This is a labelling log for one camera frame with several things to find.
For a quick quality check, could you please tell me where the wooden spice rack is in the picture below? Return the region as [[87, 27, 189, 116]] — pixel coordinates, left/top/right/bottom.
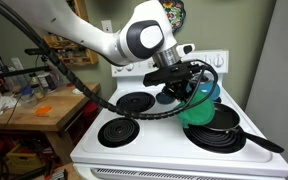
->
[[43, 0, 99, 67]]

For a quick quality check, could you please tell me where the labelled tin can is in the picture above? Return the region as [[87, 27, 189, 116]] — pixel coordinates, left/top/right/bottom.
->
[[37, 72, 58, 93]]

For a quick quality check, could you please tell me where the yellow plastic crate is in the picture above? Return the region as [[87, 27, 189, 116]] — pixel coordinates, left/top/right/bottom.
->
[[5, 144, 43, 174]]

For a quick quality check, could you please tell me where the blue kettle with black handle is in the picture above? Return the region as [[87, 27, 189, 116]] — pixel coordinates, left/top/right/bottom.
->
[[186, 71, 221, 103]]

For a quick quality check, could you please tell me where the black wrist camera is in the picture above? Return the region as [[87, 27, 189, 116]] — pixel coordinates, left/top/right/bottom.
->
[[142, 68, 173, 88]]

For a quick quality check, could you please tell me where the large black coil burner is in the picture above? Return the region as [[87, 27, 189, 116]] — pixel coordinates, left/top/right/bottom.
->
[[183, 123, 247, 154], [115, 91, 157, 114]]

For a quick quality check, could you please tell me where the white electric stove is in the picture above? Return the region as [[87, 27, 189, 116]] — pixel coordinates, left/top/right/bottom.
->
[[69, 49, 288, 180]]

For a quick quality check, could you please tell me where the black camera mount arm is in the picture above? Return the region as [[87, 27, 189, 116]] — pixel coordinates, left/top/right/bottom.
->
[[0, 51, 52, 79]]

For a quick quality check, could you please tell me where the black frying pan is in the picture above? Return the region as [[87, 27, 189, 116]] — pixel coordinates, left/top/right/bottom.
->
[[187, 102, 285, 154]]

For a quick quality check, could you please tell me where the red bag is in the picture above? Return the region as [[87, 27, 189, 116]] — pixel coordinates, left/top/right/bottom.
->
[[82, 100, 100, 123]]

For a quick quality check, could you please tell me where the orange lid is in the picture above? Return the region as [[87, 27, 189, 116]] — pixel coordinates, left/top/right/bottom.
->
[[34, 105, 53, 117]]

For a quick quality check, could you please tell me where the colourful decorative wall plate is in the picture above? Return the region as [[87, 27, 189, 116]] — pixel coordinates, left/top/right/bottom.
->
[[158, 0, 187, 34]]

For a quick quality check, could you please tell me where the wooden table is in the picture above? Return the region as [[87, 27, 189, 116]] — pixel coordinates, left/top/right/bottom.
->
[[0, 82, 102, 164]]

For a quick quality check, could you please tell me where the dark teal spoon rest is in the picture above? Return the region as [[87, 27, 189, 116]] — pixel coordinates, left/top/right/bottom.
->
[[155, 92, 177, 105]]

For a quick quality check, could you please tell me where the black robot cable conduit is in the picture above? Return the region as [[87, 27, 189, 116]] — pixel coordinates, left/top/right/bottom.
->
[[0, 0, 219, 121]]

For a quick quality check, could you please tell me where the black stereo camera bar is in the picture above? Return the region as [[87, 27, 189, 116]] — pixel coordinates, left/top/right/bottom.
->
[[24, 47, 50, 56]]

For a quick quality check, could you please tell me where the white wall outlet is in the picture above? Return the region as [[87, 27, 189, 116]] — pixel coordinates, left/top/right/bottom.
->
[[101, 19, 114, 34]]

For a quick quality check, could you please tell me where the small white dish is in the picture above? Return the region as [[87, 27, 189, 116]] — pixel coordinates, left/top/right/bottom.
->
[[71, 87, 84, 95]]

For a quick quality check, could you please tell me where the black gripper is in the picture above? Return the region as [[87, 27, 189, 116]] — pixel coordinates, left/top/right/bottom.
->
[[163, 61, 206, 102]]

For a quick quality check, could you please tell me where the clear jar with blue lid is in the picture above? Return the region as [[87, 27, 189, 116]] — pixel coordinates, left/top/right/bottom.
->
[[19, 86, 38, 108]]

